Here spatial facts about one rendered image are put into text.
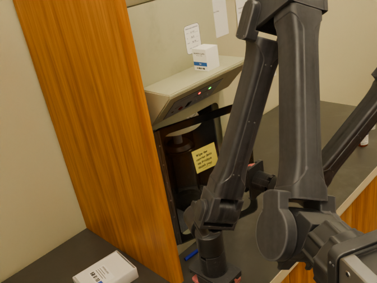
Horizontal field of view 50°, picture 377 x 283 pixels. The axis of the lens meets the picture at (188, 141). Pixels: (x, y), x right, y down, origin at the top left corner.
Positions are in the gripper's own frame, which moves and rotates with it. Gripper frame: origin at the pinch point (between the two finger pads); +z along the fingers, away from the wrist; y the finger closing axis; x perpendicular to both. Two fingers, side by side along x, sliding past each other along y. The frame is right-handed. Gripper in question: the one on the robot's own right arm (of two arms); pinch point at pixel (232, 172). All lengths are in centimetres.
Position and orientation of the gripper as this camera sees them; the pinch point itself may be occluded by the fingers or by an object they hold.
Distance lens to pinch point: 122.1
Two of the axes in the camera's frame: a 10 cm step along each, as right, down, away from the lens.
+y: -1.5, -8.9, -4.3
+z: -7.0, -2.1, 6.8
